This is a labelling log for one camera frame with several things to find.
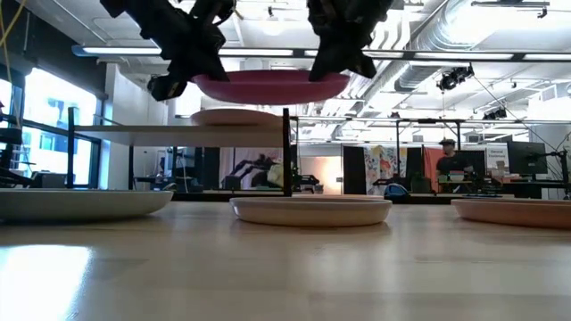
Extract large window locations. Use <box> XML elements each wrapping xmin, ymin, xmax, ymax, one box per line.
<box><xmin>0</xmin><ymin>66</ymin><xmax>103</xmax><ymax>189</ymax></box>

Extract beige plate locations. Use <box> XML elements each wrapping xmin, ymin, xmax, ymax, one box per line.
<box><xmin>228</xmin><ymin>196</ymin><xmax>394</xmax><ymax>228</ymax></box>

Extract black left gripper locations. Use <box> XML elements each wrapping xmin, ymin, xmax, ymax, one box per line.
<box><xmin>100</xmin><ymin>0</ymin><xmax>237</xmax><ymax>83</ymax></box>

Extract black wire dish rack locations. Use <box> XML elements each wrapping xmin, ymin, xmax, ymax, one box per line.
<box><xmin>66</xmin><ymin>106</ymin><xmax>294</xmax><ymax>198</ymax></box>

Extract small black background monitor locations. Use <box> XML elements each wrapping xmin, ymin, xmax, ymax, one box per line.
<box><xmin>454</xmin><ymin>150</ymin><xmax>487</xmax><ymax>177</ymax></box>

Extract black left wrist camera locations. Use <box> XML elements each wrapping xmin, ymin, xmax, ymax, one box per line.
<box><xmin>147</xmin><ymin>73</ymin><xmax>189</xmax><ymax>103</ymax></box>

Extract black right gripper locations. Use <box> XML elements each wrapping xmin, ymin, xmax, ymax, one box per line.
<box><xmin>306</xmin><ymin>0</ymin><xmax>394</xmax><ymax>83</ymax></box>

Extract silver ventilation duct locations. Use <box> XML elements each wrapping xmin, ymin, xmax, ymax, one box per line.
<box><xmin>392</xmin><ymin>0</ymin><xmax>481</xmax><ymax>93</ymax></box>

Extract black ceiling spotlight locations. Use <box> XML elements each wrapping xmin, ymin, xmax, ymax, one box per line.
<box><xmin>483</xmin><ymin>106</ymin><xmax>509</xmax><ymax>122</ymax></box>
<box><xmin>435</xmin><ymin>65</ymin><xmax>476</xmax><ymax>93</ymax></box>

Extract person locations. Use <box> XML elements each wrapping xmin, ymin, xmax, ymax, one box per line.
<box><xmin>435</xmin><ymin>137</ymin><xmax>476</xmax><ymax>180</ymax></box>

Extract black partition panel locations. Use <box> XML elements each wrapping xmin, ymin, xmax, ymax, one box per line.
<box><xmin>342</xmin><ymin>145</ymin><xmax>367</xmax><ymax>196</ymax></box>
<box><xmin>404</xmin><ymin>146</ymin><xmax>425</xmax><ymax>193</ymax></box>

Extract terracotta plate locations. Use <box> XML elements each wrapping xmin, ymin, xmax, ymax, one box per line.
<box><xmin>451</xmin><ymin>197</ymin><xmax>571</xmax><ymax>231</ymax></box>

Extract light grey plate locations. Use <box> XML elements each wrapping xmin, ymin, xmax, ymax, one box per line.
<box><xmin>0</xmin><ymin>187</ymin><xmax>175</xmax><ymax>223</ymax></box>

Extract black aluminium frame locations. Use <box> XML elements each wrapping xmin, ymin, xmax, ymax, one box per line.
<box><xmin>0</xmin><ymin>62</ymin><xmax>28</xmax><ymax>191</ymax></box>
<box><xmin>292</xmin><ymin>190</ymin><xmax>571</xmax><ymax>206</ymax></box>

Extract dark storage box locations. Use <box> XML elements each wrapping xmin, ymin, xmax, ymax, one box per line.
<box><xmin>29</xmin><ymin>171</ymin><xmax>69</xmax><ymax>190</ymax></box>

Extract blue helmet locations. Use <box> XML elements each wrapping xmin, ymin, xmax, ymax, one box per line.
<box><xmin>383</xmin><ymin>182</ymin><xmax>410</xmax><ymax>200</ymax></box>

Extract yellow hanging cable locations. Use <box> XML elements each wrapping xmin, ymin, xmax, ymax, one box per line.
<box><xmin>0</xmin><ymin>0</ymin><xmax>28</xmax><ymax>131</ymax></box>

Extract pink plate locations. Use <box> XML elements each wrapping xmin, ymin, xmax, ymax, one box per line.
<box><xmin>190</xmin><ymin>108</ymin><xmax>284</xmax><ymax>128</ymax></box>

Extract black office desk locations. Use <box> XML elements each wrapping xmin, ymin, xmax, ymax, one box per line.
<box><xmin>439</xmin><ymin>177</ymin><xmax>571</xmax><ymax>200</ymax></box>

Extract large black background monitor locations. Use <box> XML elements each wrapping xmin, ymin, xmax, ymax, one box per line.
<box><xmin>507</xmin><ymin>141</ymin><xmax>550</xmax><ymax>176</ymax></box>

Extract long ceiling light bar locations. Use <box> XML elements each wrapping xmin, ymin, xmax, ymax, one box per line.
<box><xmin>72</xmin><ymin>44</ymin><xmax>571</xmax><ymax>62</ymax></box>

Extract white printed sign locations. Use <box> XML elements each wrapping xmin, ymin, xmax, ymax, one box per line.
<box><xmin>485</xmin><ymin>143</ymin><xmax>510</xmax><ymax>170</ymax></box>

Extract orange partition panel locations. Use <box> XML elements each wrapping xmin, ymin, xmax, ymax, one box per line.
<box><xmin>422</xmin><ymin>147</ymin><xmax>443</xmax><ymax>182</ymax></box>

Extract magenta plate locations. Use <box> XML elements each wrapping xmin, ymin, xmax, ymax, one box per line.
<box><xmin>191</xmin><ymin>69</ymin><xmax>352</xmax><ymax>106</ymax></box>

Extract colourful patterned curtain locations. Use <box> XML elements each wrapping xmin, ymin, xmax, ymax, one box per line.
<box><xmin>364</xmin><ymin>145</ymin><xmax>400</xmax><ymax>196</ymax></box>

